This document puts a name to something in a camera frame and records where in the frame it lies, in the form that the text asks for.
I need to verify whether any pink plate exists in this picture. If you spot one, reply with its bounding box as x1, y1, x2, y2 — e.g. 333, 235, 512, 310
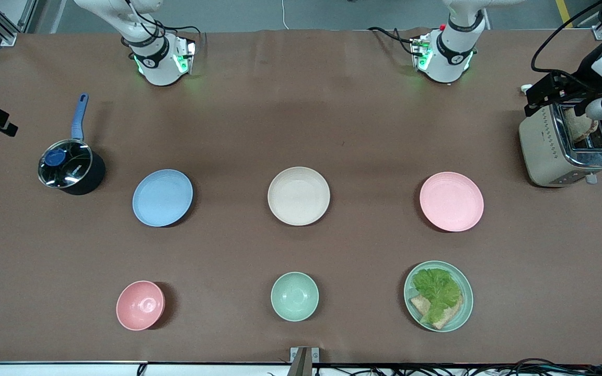
419, 172, 484, 232

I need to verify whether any blue plate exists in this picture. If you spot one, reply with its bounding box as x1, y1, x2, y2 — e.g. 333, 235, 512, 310
132, 169, 194, 228

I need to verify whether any toast slice in toaster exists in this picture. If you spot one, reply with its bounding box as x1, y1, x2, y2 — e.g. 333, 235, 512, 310
564, 107, 600, 143

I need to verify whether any beige chrome toaster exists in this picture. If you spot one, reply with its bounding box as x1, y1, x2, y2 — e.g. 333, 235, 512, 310
519, 102, 602, 188

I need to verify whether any glass pot lid blue knob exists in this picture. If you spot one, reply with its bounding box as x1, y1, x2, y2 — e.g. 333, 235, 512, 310
38, 139, 94, 189

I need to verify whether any green lettuce leaf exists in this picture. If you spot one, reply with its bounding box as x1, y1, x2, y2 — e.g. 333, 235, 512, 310
412, 268, 462, 324

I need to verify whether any green plate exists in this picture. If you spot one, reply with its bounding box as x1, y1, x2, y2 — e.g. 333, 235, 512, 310
404, 261, 474, 333

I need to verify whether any pink bowl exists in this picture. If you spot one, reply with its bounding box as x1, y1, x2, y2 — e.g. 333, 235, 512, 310
116, 280, 166, 331

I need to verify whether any brown bread slice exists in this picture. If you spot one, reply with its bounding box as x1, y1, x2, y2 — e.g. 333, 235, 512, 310
410, 294, 464, 330

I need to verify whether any beige plate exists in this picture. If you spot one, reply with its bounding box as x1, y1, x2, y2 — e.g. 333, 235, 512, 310
268, 167, 331, 227

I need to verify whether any green bowl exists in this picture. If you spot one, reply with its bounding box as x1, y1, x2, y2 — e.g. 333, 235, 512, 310
271, 272, 320, 322

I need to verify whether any black pot with blue handle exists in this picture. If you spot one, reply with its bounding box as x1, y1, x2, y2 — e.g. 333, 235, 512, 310
38, 93, 107, 196

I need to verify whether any black cable bundle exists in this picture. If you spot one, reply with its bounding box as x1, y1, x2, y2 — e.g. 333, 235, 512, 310
311, 358, 602, 376

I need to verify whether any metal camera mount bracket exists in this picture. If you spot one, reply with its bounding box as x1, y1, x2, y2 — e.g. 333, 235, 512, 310
287, 347, 320, 376

